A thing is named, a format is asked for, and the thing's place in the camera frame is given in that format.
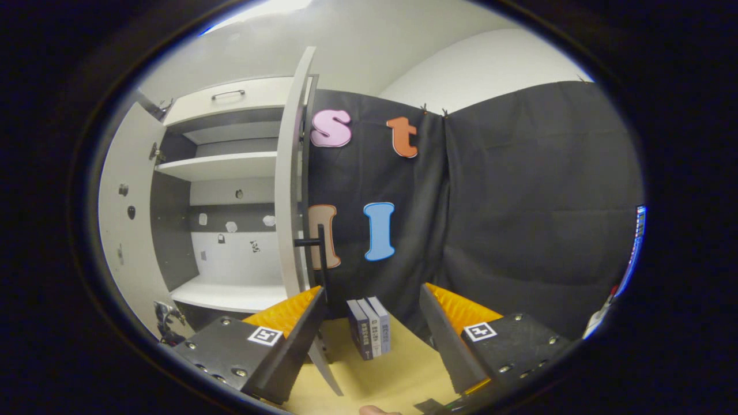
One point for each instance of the dark blue book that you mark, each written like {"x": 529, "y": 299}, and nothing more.
{"x": 357, "y": 328}

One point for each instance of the grey blue book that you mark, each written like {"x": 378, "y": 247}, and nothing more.
{"x": 385, "y": 325}

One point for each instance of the white cabinet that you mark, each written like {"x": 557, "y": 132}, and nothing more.
{"x": 230, "y": 259}

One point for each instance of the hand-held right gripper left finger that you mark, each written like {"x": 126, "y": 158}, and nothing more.
{"x": 294, "y": 351}

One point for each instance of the white cabinet drawer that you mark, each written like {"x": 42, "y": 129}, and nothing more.
{"x": 253, "y": 101}

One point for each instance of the white cabinet door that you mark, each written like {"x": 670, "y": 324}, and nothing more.
{"x": 132, "y": 253}
{"x": 288, "y": 173}

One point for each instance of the white spine book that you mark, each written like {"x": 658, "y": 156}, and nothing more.
{"x": 373, "y": 331}

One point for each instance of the white object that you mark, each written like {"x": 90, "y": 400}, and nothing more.
{"x": 599, "y": 320}

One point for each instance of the white cabinet shelf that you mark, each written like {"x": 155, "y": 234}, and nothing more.
{"x": 225, "y": 166}

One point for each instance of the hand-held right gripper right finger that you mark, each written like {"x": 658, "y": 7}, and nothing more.
{"x": 447, "y": 346}

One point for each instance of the black backdrop cloth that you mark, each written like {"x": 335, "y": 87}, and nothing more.
{"x": 519, "y": 202}

